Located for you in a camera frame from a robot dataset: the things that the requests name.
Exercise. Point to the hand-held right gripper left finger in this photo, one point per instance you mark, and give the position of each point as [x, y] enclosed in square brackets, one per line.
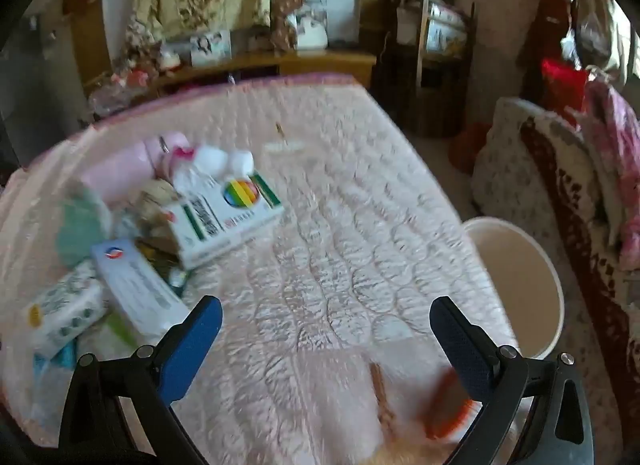
[195, 345]

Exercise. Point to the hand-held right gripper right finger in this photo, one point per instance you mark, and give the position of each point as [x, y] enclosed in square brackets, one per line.
[462, 340]

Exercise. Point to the white plastic bucket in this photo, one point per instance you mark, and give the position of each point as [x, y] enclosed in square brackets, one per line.
[515, 290]

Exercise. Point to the white box with blue logo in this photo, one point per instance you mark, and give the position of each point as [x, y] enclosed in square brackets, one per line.
[135, 285]

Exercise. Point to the white box with rainbow print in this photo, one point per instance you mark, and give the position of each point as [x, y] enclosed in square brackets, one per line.
[225, 225]

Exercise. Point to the white patterned tissue packet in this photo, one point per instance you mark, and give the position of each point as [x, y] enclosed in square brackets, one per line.
[65, 310]

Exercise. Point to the green cloth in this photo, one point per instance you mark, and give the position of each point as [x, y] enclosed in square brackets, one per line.
[80, 230]

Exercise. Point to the orange brush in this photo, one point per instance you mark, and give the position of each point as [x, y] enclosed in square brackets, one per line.
[447, 410]

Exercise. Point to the dark green snack wrapper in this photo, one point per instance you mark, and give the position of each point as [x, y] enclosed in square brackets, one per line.
[165, 260]

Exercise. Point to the beige crumpled paper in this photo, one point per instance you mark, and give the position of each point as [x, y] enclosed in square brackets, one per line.
[155, 200]

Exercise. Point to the pink quilted bed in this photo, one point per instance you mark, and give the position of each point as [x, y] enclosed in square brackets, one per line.
[340, 225]

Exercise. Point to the white bottle with pink label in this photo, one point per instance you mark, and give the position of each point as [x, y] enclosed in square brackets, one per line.
[215, 160]

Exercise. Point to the pink thermos bottle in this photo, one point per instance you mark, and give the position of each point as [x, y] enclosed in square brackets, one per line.
[120, 170]

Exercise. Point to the sofa with crocheted cover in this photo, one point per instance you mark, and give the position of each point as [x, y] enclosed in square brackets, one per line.
[550, 170]

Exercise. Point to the red floor bag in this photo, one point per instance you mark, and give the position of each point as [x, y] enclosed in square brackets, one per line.
[470, 147]

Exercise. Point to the pink floral cloth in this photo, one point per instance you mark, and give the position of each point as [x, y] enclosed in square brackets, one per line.
[615, 145]

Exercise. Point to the dark wooden rack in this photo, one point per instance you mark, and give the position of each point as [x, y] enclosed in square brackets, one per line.
[425, 85]

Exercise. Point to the clear plastic bag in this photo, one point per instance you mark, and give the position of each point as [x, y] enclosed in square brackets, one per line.
[112, 95]

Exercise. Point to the white red figurine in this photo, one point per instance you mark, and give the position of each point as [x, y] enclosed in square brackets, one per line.
[170, 59]

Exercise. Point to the small framed photo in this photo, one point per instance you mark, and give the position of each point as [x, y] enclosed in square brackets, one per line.
[210, 47]

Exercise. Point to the wooden cabinet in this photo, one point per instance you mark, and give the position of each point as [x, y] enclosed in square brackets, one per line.
[320, 62]

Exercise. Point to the grey refrigerator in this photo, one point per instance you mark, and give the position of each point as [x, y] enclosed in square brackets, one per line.
[30, 75]

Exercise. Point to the white framed wedding photo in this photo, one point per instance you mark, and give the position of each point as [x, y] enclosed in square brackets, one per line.
[311, 27]

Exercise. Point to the brown floral cloth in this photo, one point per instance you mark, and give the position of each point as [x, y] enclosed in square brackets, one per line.
[289, 5]

